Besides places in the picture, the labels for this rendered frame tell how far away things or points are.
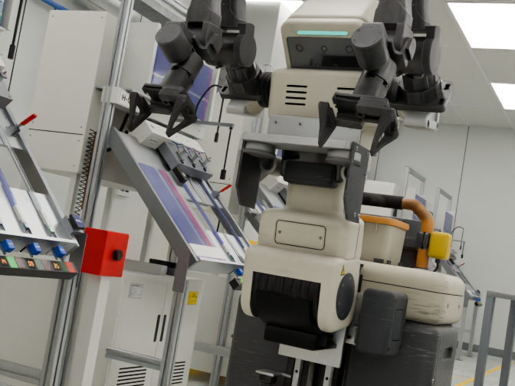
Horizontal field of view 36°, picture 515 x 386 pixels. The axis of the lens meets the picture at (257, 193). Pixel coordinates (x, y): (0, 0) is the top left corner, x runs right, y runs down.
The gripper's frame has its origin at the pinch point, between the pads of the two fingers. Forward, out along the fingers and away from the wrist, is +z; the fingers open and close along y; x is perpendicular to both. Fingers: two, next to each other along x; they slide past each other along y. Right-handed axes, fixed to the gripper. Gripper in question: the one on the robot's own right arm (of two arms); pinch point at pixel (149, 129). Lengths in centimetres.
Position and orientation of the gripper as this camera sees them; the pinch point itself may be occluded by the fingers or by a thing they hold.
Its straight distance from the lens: 161.6
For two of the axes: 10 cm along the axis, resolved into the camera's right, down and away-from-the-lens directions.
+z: -3.9, 8.1, -4.4
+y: 8.6, 1.5, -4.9
